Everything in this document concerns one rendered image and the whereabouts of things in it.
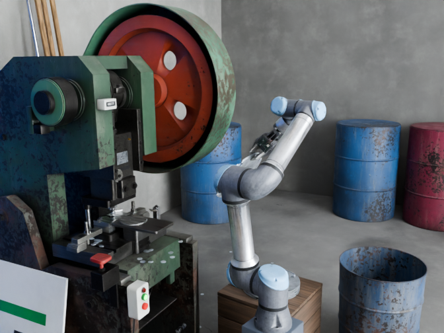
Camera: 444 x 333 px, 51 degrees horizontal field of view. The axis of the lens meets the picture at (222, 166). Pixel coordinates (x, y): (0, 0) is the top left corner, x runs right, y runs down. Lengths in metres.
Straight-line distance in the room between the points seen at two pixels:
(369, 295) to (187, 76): 1.34
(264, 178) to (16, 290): 1.27
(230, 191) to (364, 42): 3.44
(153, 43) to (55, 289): 1.22
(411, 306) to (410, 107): 2.80
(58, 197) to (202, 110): 0.76
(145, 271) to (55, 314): 0.42
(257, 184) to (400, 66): 3.41
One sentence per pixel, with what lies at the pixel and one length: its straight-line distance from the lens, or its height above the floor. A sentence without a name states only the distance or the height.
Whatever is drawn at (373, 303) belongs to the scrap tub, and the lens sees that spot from 2.38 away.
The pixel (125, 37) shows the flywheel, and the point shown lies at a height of 1.59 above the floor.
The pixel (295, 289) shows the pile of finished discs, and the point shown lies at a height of 0.39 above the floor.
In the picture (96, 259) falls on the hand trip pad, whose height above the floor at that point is 0.76.
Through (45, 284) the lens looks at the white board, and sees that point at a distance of 2.21.
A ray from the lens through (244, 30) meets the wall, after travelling 5.37.
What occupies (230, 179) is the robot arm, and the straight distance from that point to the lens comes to 1.71.
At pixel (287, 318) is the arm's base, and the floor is 0.50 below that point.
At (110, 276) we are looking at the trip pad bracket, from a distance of 1.87.
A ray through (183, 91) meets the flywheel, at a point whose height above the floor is 1.33.
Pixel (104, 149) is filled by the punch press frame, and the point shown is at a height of 1.13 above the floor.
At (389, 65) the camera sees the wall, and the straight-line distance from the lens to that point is 4.91.
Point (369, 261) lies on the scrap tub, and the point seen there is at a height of 0.39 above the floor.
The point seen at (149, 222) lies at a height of 0.78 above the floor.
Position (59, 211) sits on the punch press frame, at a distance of 2.21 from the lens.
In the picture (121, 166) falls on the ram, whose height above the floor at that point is 1.03.
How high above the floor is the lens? 1.49
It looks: 13 degrees down
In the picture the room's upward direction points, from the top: 1 degrees counter-clockwise
